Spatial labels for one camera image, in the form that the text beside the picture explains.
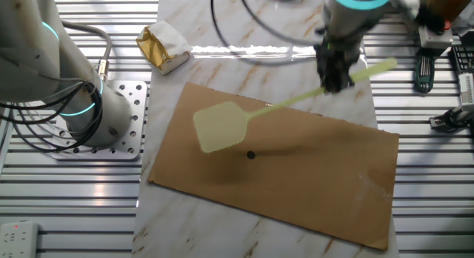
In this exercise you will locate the black keyboard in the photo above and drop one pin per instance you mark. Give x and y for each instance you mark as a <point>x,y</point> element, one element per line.
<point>463,59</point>

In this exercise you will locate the gold white tissue pack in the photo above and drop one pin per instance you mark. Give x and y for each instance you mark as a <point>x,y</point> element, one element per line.
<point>166,39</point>

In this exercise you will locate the light green flyswatter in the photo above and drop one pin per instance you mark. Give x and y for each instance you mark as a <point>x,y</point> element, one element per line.
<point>220,126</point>

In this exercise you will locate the white marble pattern board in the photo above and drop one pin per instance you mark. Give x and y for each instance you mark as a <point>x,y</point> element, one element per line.
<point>222,69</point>

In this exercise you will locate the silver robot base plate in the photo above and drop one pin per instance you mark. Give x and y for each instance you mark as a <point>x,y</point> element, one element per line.
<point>137,102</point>

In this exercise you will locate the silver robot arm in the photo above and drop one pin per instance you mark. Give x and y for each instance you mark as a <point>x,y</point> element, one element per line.
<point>37,65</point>

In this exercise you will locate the green hex key set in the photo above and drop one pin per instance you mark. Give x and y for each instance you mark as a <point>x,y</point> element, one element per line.
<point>424,72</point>

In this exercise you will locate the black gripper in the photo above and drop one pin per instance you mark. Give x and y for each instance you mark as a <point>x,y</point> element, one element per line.
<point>337,58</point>

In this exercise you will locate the emergency stop button box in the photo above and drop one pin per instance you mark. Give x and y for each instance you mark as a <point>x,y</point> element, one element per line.
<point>435,40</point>

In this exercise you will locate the white power strip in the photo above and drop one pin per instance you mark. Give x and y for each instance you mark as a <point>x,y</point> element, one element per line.
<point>18,238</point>

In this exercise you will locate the brown cardboard sheet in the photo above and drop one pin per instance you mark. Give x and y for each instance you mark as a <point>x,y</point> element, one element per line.
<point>296,176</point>

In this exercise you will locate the silver finned camera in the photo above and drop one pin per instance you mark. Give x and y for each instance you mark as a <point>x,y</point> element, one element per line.
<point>466,89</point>

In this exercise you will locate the brown cardboard box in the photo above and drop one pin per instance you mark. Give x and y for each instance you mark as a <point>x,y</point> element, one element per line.
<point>455,6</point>

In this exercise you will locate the black round dot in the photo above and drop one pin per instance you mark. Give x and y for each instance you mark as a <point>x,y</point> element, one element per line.
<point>251,154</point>

